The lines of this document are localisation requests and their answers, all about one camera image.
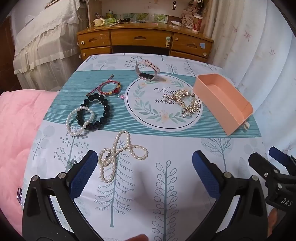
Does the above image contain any red floral paper cup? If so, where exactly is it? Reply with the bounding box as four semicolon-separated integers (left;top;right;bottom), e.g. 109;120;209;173
192;15;203;33

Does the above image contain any floral paper bag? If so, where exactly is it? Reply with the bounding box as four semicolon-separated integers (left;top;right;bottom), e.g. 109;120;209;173
181;10;197;27

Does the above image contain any dark wooden cabinet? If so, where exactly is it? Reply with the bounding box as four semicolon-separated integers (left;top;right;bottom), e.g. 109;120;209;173
0;16;23;93

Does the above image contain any wooden desk shelf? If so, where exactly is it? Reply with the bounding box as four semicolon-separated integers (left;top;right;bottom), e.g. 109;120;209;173
87;0;103;24

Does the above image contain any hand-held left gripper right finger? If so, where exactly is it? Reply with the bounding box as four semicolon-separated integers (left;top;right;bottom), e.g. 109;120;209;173
187;150;269;241

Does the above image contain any white pearl bracelet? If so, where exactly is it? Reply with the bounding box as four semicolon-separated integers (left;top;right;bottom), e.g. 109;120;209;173
66;105;95;138

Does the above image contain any wooden desk with drawers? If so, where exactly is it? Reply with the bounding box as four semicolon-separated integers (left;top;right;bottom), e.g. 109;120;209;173
77;23;214;63

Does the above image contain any pink smart watch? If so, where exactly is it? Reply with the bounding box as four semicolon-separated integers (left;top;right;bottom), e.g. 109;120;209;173
135;59;166;82

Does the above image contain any black bead bracelet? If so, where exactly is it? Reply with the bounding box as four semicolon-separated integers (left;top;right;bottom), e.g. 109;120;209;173
76;93;111;132

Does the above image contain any pink cardboard box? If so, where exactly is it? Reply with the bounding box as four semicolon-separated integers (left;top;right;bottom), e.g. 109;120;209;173
193;73;254;136

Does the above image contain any white lace cloth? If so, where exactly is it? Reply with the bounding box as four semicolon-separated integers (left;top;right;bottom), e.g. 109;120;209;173
13;0;81;75

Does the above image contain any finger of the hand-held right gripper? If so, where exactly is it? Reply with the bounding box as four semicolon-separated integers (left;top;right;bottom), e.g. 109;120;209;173
269;146;296;167
248;152;280;183

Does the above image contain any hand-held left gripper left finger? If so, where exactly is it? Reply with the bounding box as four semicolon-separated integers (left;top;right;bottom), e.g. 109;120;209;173
22;150;102;241

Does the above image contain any red string bracelet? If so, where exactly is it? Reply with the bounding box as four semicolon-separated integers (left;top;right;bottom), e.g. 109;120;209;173
87;75;125;99

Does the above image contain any pink blanket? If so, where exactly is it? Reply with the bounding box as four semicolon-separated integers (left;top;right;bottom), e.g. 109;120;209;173
0;90;60;234

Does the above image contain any white leaf print curtain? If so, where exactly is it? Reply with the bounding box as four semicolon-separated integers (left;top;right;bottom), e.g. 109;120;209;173
207;0;296;163

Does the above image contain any long pearl necklace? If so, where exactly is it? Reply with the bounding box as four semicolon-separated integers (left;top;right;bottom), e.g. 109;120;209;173
98;130;149;183

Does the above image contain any gold ornate hair clip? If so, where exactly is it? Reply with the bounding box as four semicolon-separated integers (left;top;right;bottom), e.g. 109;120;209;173
162;89;200;118

